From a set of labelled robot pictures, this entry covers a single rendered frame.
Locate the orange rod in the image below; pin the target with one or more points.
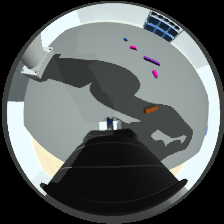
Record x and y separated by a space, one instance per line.
150 109

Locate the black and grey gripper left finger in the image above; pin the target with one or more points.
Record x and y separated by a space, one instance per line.
104 124

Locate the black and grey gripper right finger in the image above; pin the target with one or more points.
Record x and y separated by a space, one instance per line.
116 124

